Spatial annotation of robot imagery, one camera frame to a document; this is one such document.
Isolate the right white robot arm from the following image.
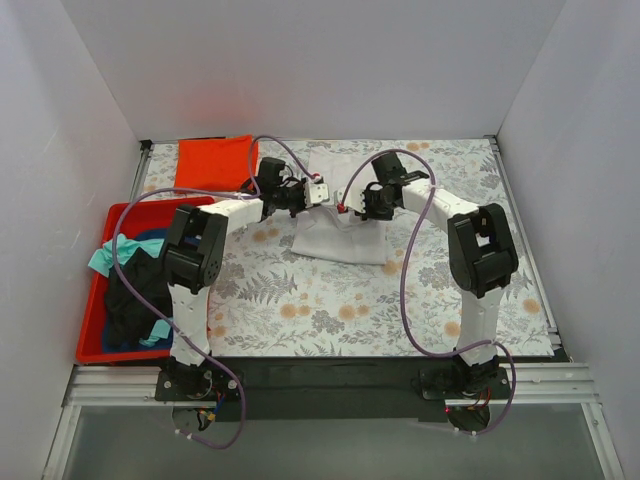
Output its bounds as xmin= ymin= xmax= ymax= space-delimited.
xmin=342 ymin=148 xmax=519 ymax=398

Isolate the red plastic bin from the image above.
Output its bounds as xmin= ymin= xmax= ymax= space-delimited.
xmin=76 ymin=196 xmax=214 ymax=364

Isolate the purple cable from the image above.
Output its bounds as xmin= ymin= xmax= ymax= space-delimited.
xmin=337 ymin=148 xmax=517 ymax=436
xmin=108 ymin=134 xmax=324 ymax=450

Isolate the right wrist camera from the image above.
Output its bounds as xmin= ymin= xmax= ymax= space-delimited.
xmin=333 ymin=187 xmax=365 ymax=214

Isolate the white t shirt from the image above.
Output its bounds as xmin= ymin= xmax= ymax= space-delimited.
xmin=291 ymin=147 xmax=386 ymax=265

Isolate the teal garment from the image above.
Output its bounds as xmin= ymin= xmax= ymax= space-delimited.
xmin=88 ymin=234 xmax=164 ymax=278

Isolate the black garment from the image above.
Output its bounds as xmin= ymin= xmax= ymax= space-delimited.
xmin=103 ymin=249 xmax=174 ymax=346

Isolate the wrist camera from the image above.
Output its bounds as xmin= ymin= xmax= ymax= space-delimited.
xmin=304 ymin=175 xmax=331 ymax=209
xmin=333 ymin=187 xmax=365 ymax=214

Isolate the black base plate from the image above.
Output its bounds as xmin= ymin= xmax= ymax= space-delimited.
xmin=155 ymin=356 xmax=511 ymax=422

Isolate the floral table mat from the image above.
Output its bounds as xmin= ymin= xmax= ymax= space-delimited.
xmin=143 ymin=139 xmax=560 ymax=357

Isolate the dark blue garment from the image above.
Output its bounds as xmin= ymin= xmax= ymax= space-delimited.
xmin=104 ymin=229 xmax=172 ymax=351

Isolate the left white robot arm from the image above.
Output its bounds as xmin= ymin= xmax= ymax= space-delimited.
xmin=160 ymin=157 xmax=315 ymax=400

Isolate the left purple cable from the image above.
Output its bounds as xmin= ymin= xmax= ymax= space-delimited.
xmin=108 ymin=134 xmax=324 ymax=450

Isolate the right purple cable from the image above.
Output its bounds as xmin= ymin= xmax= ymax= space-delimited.
xmin=337 ymin=148 xmax=517 ymax=436

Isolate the folded orange t shirt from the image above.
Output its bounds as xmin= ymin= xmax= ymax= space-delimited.
xmin=174 ymin=135 xmax=258 ymax=192

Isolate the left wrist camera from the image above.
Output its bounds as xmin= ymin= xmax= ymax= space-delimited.
xmin=304 ymin=175 xmax=331 ymax=209

